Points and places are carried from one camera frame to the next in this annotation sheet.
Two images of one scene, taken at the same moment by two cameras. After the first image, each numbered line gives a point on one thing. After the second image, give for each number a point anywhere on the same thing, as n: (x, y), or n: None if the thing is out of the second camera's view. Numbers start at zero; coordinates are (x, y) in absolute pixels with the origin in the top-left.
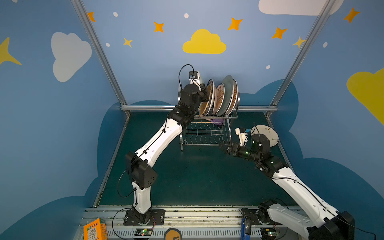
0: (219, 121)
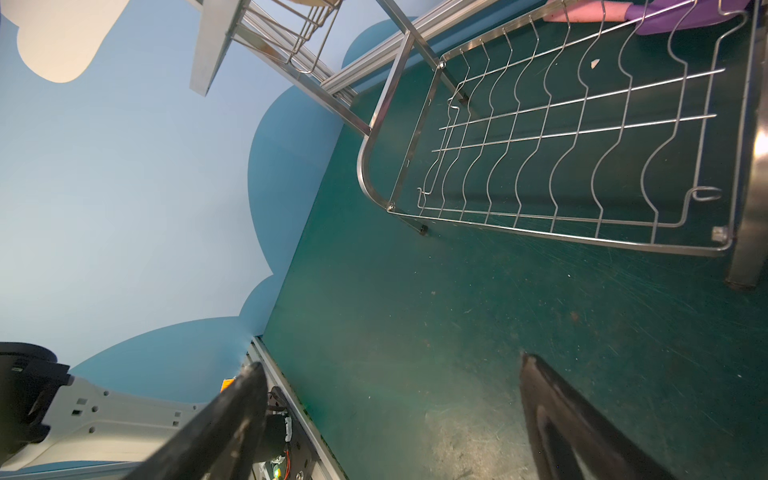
0: (650, 17)
